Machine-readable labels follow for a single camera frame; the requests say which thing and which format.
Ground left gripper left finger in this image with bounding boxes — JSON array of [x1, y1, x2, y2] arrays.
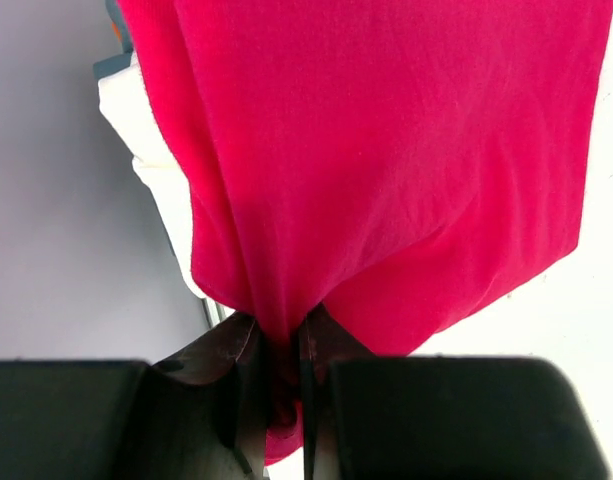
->
[[0, 313, 268, 479]]

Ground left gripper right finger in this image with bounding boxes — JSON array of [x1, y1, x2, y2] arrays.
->
[[297, 307, 609, 479]]

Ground folded blue t-shirt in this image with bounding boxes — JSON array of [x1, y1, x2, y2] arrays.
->
[[93, 0, 134, 80]]

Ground red t-shirt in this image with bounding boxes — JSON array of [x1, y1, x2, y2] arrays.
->
[[120, 1, 613, 463]]

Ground folded white t-shirt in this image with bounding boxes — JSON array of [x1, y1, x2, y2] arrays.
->
[[97, 53, 206, 298]]

